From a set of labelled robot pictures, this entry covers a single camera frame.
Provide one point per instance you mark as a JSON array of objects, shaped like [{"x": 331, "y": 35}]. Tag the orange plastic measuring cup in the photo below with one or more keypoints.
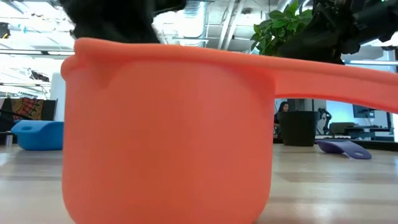
[{"x": 168, "y": 130}]

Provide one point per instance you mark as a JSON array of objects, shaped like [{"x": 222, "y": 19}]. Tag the person seated behind pot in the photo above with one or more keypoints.
[{"x": 282, "y": 109}]

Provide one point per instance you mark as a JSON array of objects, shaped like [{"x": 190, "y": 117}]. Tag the black aluminium table frame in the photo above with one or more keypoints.
[{"x": 382, "y": 144}]

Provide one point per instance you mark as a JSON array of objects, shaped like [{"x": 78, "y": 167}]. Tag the colourful patterned tapestry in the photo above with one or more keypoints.
[{"x": 26, "y": 109}]

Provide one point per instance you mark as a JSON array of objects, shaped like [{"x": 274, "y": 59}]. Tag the black upright panel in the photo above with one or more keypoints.
[{"x": 49, "y": 109}]

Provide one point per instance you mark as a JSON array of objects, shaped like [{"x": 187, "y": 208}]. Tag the black plant pot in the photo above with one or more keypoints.
[{"x": 298, "y": 127}]

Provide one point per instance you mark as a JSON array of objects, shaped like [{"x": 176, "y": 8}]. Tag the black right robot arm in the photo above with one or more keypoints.
[{"x": 377, "y": 18}]

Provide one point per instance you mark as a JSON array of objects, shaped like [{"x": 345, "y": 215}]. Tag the purple plastic measuring cup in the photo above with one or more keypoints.
[{"x": 339, "y": 147}]

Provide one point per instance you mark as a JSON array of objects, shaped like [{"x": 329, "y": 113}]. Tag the wall-mounted dark monitor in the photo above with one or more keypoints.
[{"x": 363, "y": 111}]

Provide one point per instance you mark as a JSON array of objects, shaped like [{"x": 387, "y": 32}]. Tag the silver ceiling air duct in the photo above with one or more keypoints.
[{"x": 194, "y": 21}]

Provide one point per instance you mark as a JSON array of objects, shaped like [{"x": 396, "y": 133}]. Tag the small metal post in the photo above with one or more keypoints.
[{"x": 8, "y": 140}]

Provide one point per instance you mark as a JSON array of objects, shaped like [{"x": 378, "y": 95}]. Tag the black background workstation table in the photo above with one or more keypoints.
[{"x": 357, "y": 130}]

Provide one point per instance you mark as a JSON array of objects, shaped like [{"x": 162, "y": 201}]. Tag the blue plastic measuring cup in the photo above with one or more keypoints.
[{"x": 40, "y": 135}]

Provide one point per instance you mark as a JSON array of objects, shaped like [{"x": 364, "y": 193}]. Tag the white building pillar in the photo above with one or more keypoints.
[{"x": 57, "y": 93}]

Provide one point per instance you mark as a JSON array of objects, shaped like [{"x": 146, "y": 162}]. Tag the green leafy plant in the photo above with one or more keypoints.
[{"x": 280, "y": 28}]

